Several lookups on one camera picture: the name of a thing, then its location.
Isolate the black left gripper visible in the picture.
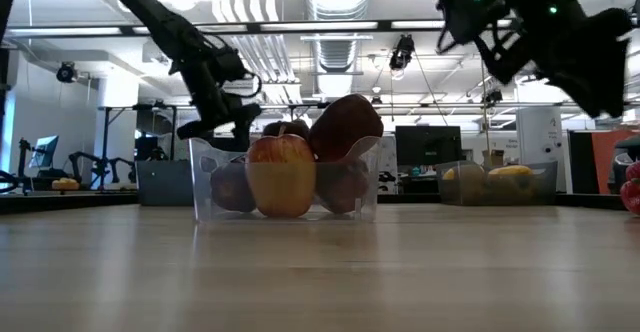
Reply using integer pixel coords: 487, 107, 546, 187
169, 44, 264, 153

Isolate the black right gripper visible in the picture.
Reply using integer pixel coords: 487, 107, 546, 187
524, 0, 634, 119

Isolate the dark red apple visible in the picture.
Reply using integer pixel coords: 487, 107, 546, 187
314, 159, 371, 216
209, 159, 257, 214
262, 119, 311, 141
308, 93, 385, 164

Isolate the red yellow apple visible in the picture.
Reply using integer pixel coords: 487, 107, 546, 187
244, 132, 317, 219

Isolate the yellow bell pepper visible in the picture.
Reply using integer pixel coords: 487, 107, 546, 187
442, 164, 486, 203
485, 164, 536, 203

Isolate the white cylindrical appliance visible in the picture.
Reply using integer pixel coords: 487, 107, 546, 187
516, 105, 569, 193

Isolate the orange partition panel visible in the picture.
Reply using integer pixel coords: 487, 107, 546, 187
591, 130, 639, 195

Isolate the red bell pepper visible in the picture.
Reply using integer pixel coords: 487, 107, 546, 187
619, 160, 640, 217

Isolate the black overhead crossbar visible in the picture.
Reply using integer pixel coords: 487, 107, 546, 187
0, 19, 516, 37

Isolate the black round ceiling lamp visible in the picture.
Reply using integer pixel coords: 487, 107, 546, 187
55, 61, 79, 84

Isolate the yellow round object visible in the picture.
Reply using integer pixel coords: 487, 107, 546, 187
51, 177, 81, 192

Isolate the clear plastic container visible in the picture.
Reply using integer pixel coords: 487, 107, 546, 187
188, 135, 384, 223

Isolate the black computer monitor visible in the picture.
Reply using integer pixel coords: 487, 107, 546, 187
394, 125, 464, 167

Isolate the lit computer monitor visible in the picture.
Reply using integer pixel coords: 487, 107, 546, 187
28, 135, 60, 170

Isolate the silver ceiling air duct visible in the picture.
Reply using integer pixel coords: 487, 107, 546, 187
302, 0, 374, 98

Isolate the black hanging camera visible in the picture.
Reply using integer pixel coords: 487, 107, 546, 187
388, 34, 416, 81

